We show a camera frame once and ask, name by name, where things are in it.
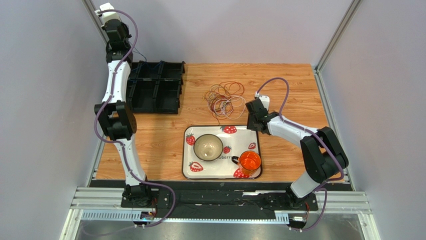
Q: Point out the beige ceramic bowl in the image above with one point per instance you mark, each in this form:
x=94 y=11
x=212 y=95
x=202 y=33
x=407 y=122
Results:
x=208 y=147

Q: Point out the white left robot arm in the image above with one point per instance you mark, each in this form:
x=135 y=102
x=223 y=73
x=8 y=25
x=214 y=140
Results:
x=113 y=114

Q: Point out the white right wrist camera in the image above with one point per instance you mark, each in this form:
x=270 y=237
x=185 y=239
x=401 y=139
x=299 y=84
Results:
x=265 y=100

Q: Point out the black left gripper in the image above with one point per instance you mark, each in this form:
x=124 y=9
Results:
x=126 y=36

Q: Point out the orange translucent mug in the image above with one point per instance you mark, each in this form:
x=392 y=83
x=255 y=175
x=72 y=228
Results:
x=248 y=164

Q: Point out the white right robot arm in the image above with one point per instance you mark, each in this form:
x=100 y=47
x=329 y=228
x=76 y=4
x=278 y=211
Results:
x=322 y=152

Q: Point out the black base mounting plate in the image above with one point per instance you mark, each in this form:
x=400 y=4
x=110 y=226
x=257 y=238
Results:
x=227 y=200

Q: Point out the strawberry print white tray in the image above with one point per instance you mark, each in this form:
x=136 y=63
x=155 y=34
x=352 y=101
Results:
x=236 y=139

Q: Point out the aluminium frame rail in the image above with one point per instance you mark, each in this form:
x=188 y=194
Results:
x=99 y=210

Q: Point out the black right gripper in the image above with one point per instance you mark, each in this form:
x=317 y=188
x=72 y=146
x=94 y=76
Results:
x=254 y=120

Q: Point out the black compartment storage bin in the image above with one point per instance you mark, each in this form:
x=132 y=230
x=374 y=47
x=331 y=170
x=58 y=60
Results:
x=155 y=87

